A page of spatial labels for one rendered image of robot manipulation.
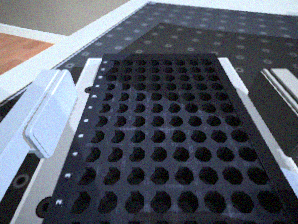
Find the black well plate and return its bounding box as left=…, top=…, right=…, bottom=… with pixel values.
left=42, top=53, right=298, bottom=224

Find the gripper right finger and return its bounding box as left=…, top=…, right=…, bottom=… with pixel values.
left=248, top=69, right=298, bottom=158

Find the dark grey perforated base plate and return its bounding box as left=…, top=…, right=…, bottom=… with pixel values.
left=0, top=1, right=298, bottom=224

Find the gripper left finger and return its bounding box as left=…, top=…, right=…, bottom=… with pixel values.
left=0, top=70, right=78, bottom=201

